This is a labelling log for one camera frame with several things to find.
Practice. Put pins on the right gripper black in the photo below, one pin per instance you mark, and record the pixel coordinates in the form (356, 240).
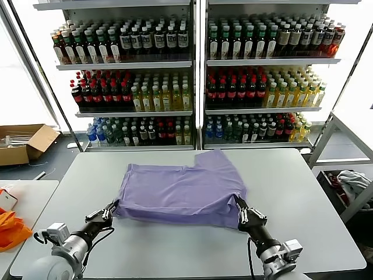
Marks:
(259, 233)

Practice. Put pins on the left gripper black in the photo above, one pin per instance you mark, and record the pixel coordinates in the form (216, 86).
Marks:
(96, 227)

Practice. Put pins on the lavender purple t-shirt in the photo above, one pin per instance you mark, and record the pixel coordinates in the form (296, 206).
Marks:
(180, 192)

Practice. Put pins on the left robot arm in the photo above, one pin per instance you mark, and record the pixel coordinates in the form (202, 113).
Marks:
(70, 252)

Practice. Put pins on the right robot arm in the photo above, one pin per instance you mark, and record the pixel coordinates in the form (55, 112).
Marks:
(269, 258)

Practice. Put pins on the short grey stick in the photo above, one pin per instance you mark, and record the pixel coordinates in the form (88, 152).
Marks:
(39, 175)

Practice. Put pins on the small white floor object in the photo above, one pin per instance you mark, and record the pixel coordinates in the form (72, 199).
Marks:
(71, 145)

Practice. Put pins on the blue water bottle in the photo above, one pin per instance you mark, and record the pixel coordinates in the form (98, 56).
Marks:
(219, 132)
(92, 134)
(209, 132)
(101, 134)

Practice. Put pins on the dark green bottle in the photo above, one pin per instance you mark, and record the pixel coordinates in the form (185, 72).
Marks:
(118, 135)
(228, 132)
(109, 134)
(237, 132)

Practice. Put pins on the dark bottle white label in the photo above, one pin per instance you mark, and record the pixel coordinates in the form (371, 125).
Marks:
(246, 133)
(126, 136)
(134, 136)
(254, 132)

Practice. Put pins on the black plastic crate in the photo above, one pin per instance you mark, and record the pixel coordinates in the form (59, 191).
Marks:
(326, 181)

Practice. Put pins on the dark bottle grey label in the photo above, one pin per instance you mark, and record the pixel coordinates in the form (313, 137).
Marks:
(263, 131)
(271, 130)
(143, 134)
(151, 134)

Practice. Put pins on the red-capped cola bottle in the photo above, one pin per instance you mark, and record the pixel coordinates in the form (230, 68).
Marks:
(261, 92)
(170, 133)
(97, 95)
(242, 93)
(221, 93)
(161, 133)
(288, 129)
(252, 92)
(78, 96)
(279, 129)
(107, 95)
(211, 93)
(116, 95)
(126, 95)
(232, 93)
(87, 95)

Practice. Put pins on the orange cloth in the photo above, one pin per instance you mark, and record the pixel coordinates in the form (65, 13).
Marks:
(11, 233)

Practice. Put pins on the red garment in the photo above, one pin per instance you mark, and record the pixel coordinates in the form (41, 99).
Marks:
(342, 198)

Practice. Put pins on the yellow juice bottle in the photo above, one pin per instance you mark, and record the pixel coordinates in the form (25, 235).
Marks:
(270, 96)
(137, 99)
(295, 132)
(320, 95)
(186, 97)
(305, 132)
(186, 135)
(281, 95)
(146, 99)
(176, 98)
(178, 135)
(156, 99)
(311, 95)
(166, 98)
(301, 94)
(291, 95)

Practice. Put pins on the small white orange box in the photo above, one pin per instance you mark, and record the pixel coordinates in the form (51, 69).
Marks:
(6, 199)

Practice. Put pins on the open cardboard box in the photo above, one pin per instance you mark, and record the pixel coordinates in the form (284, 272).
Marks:
(17, 154)

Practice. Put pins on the grey white garment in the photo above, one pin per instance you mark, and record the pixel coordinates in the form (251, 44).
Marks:
(352, 181)

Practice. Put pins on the white packing strips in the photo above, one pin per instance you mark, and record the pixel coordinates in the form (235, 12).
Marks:
(14, 140)

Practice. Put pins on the white metal shelf rack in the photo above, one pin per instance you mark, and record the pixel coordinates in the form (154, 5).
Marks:
(271, 62)
(125, 65)

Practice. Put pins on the green-capped white-label bottle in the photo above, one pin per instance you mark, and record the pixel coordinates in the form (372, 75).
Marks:
(103, 46)
(68, 48)
(91, 46)
(261, 42)
(79, 47)
(249, 42)
(272, 41)
(226, 42)
(114, 45)
(214, 42)
(237, 42)

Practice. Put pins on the dark bottle blue-print label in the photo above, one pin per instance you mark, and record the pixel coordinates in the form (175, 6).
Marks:
(318, 40)
(125, 42)
(307, 40)
(183, 41)
(329, 40)
(136, 42)
(159, 41)
(171, 41)
(147, 41)

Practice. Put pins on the dark bottle beige label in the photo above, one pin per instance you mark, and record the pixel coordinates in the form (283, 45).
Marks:
(284, 40)
(295, 40)

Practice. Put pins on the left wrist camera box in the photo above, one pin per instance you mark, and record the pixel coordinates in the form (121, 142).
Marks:
(56, 231)

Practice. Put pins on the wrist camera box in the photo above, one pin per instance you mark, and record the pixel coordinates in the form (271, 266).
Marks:
(291, 248)
(56, 231)

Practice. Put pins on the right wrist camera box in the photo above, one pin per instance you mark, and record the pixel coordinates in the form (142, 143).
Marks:
(291, 248)

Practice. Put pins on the grey metal rack frame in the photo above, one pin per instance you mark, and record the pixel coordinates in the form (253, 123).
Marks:
(325, 137)

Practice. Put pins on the dark window frame post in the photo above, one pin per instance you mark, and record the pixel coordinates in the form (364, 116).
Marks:
(49, 84)

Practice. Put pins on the grey window frame post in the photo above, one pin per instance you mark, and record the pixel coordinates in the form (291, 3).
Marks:
(29, 71)

